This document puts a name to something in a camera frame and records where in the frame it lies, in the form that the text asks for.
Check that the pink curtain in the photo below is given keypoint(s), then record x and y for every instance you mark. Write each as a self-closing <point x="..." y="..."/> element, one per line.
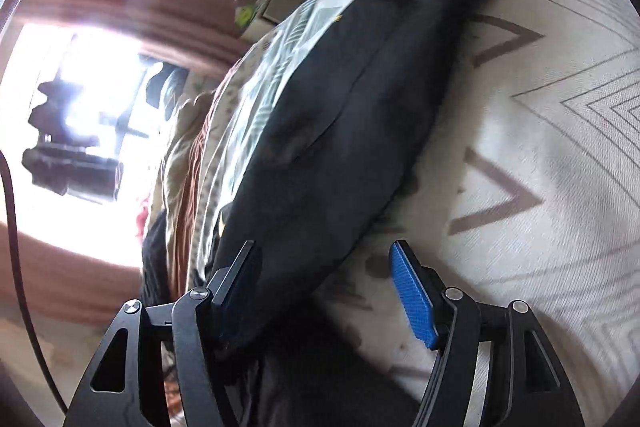
<point x="125" y="12"/>

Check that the dark cloth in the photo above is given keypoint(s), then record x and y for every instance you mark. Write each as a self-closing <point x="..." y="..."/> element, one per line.
<point x="167" y="87"/>

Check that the patterned white blanket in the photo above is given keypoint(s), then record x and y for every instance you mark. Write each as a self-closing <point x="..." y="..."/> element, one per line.
<point x="550" y="157"/>

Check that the brown beige duvet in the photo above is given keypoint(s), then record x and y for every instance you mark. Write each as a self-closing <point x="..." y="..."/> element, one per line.
<point x="192" y="187"/>

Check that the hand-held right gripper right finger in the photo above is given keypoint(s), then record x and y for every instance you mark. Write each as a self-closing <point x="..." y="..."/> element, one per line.
<point x="414" y="297"/>

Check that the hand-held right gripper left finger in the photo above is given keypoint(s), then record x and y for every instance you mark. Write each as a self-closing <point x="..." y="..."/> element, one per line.
<point x="239" y="292"/>

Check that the black pants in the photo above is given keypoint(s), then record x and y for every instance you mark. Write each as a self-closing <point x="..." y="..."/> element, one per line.
<point x="350" y="107"/>

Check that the small green object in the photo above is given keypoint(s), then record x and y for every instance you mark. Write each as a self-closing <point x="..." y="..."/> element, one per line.
<point x="245" y="14"/>

